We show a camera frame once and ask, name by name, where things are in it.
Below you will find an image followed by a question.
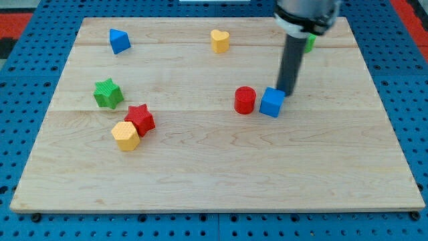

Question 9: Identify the blue cube block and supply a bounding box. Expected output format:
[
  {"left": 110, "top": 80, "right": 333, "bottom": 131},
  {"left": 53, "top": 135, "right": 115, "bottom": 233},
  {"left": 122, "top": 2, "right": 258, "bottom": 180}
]
[{"left": 259, "top": 87, "right": 286, "bottom": 118}]

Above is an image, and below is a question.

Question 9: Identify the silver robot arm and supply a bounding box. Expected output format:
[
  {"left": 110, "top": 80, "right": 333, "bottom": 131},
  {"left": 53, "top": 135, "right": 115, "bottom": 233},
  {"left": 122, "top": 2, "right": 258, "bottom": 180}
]
[{"left": 274, "top": 0, "right": 342, "bottom": 39}]

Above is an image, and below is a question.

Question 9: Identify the red cylinder block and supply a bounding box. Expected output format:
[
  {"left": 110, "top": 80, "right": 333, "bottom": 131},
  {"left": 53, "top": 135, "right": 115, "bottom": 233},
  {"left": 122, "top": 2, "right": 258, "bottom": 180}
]
[{"left": 234, "top": 86, "right": 257, "bottom": 114}]

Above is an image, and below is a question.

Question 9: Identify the light wooden board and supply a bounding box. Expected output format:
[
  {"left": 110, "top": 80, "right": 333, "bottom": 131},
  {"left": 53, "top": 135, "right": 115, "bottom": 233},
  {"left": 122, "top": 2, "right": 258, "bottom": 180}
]
[{"left": 10, "top": 17, "right": 425, "bottom": 214}]

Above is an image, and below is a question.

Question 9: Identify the red star block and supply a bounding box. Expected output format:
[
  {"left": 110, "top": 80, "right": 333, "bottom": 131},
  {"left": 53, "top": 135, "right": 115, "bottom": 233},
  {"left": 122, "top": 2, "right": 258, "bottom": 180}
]
[{"left": 124, "top": 104, "right": 155, "bottom": 137}]

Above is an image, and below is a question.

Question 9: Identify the yellow heart block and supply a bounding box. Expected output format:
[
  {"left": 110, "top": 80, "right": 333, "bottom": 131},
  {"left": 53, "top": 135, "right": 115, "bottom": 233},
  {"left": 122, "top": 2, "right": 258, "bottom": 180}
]
[{"left": 211, "top": 29, "right": 230, "bottom": 54}]

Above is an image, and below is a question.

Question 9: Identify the yellow hexagon block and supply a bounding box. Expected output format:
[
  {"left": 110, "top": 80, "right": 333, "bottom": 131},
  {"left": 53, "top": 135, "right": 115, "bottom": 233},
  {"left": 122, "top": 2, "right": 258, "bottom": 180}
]
[{"left": 111, "top": 122, "right": 140, "bottom": 151}]

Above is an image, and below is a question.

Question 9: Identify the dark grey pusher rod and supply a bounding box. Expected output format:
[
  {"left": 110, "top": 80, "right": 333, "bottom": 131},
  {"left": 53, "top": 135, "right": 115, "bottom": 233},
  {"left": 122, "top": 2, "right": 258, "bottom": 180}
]
[{"left": 276, "top": 34, "right": 307, "bottom": 96}]

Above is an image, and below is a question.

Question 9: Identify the green star block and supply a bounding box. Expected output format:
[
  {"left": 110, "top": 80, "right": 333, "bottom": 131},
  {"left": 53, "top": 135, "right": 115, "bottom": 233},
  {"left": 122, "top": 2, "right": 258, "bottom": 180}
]
[{"left": 93, "top": 78, "right": 124, "bottom": 109}]

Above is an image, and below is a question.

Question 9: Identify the blue triangular prism block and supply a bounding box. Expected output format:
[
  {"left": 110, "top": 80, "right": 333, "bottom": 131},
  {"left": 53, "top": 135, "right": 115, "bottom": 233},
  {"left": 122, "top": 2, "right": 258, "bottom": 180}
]
[{"left": 109, "top": 29, "right": 131, "bottom": 54}]

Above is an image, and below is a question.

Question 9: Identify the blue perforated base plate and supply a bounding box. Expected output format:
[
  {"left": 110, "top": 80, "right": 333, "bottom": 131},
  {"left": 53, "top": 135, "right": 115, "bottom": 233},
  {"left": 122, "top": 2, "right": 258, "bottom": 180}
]
[{"left": 1, "top": 1, "right": 427, "bottom": 240}]

